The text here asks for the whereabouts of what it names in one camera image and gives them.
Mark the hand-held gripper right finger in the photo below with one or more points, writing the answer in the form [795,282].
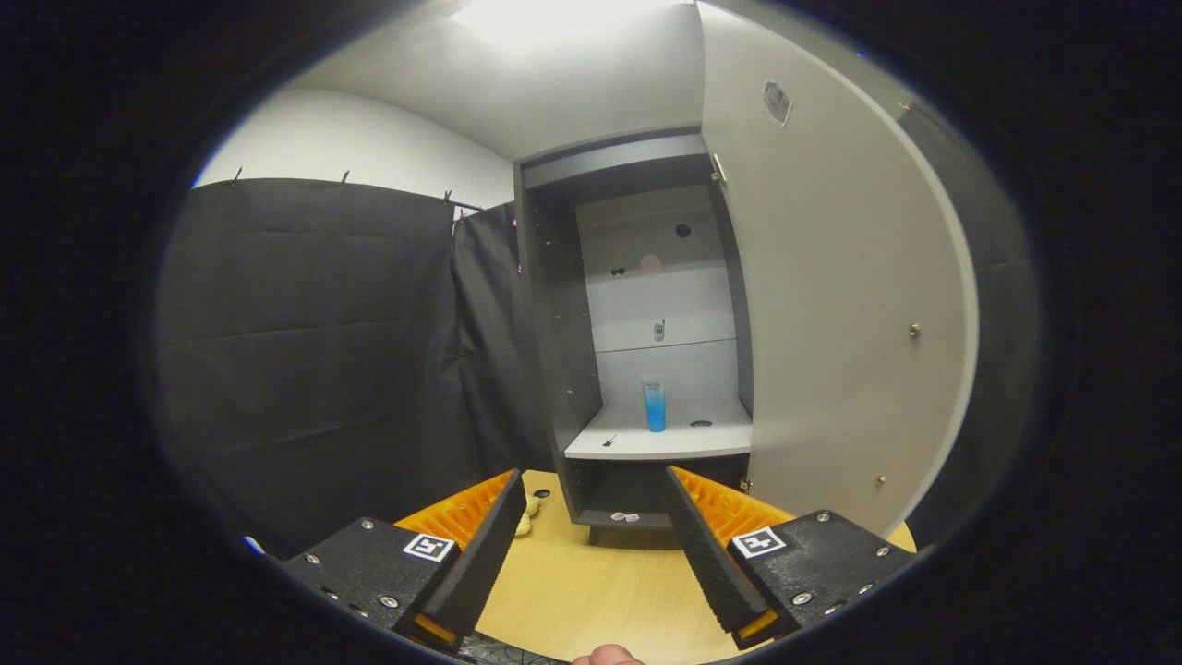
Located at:
[702,554]

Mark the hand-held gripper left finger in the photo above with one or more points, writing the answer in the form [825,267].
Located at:
[485,554]

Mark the blue cosmetic tube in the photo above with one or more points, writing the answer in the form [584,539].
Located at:
[654,406]

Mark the beige cabinet door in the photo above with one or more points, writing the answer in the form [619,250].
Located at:
[831,323]

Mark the yellow plush toy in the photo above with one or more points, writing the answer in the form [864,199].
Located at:
[527,517]

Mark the black backdrop cloth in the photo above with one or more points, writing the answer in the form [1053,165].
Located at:
[305,351]

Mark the large ceiling light panel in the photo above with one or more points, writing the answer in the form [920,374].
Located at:
[563,18]

